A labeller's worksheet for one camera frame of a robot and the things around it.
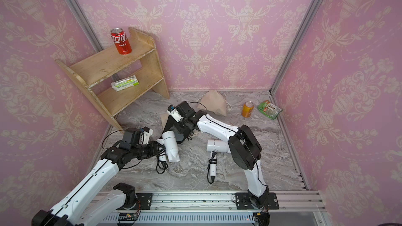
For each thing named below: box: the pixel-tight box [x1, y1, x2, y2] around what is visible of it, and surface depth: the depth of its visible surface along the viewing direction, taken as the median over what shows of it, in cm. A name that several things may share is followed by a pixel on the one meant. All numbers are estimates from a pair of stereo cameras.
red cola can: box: [110, 27, 133, 55], surface depth 74 cm
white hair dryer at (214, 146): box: [206, 139, 231, 184], surface depth 85 cm
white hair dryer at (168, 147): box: [155, 130, 181, 163], surface depth 81 cm
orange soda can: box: [241, 100, 255, 118], surface depth 102 cm
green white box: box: [110, 74, 140, 93], surface depth 93 cm
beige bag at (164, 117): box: [160, 112, 170, 131], surface depth 107 cm
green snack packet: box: [258, 99, 283, 120], surface depth 110 cm
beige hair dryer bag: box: [196, 89, 227, 117], surface depth 110 cm
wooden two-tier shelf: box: [54, 27, 170, 134], surface depth 85 cm
